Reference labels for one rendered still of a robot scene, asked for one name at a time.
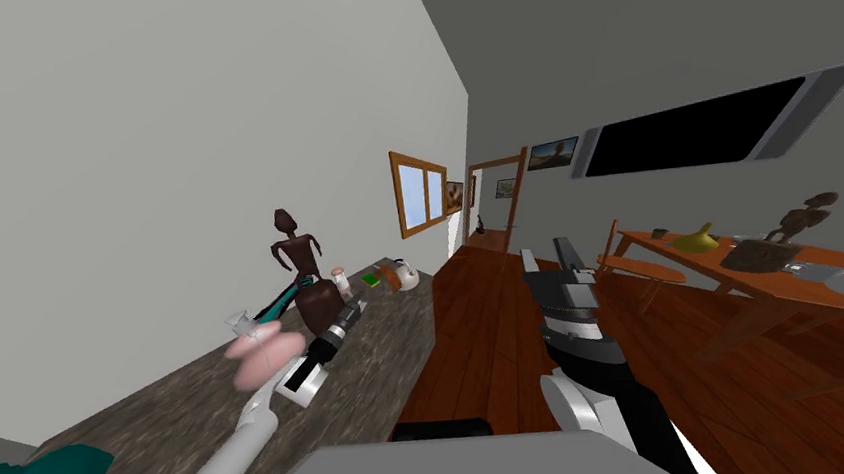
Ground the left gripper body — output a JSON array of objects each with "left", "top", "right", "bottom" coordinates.
[{"left": 332, "top": 297, "right": 373, "bottom": 336}]

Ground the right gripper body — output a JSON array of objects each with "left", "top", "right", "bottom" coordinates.
[{"left": 532, "top": 262, "right": 604, "bottom": 326}]

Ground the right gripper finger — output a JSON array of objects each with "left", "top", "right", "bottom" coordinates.
[
  {"left": 552, "top": 233, "right": 593, "bottom": 275},
  {"left": 519, "top": 246, "right": 545, "bottom": 282}
]

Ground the white salt shaker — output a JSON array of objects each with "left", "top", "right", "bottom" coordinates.
[{"left": 328, "top": 265, "right": 355, "bottom": 303}]

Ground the brown bread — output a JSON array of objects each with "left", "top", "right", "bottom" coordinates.
[{"left": 376, "top": 263, "right": 403, "bottom": 297}]

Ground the dark brown figure statue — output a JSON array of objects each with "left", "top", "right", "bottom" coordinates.
[{"left": 265, "top": 202, "right": 351, "bottom": 342}]

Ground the white kettle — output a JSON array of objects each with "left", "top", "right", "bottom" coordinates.
[{"left": 391, "top": 257, "right": 422, "bottom": 294}]

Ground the teal and black bottle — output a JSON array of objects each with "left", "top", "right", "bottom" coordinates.
[{"left": 248, "top": 274, "right": 320, "bottom": 325}]

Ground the pink vase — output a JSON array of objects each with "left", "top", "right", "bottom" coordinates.
[{"left": 221, "top": 319, "right": 312, "bottom": 396}]

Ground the clear glass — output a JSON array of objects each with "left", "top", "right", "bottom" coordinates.
[{"left": 225, "top": 309, "right": 260, "bottom": 339}]

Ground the wooden framed window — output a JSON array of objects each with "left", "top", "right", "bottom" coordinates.
[{"left": 387, "top": 143, "right": 458, "bottom": 242}]

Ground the wooden dining table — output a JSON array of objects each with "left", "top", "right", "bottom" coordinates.
[{"left": 603, "top": 188, "right": 844, "bottom": 406}]

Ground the brown wall picture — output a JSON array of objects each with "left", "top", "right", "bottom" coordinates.
[{"left": 442, "top": 178, "right": 470, "bottom": 216}]

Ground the landscape wall picture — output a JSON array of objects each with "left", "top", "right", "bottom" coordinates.
[{"left": 523, "top": 134, "right": 585, "bottom": 174}]

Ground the black wall television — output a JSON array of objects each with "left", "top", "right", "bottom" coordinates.
[{"left": 561, "top": 61, "right": 844, "bottom": 187}]

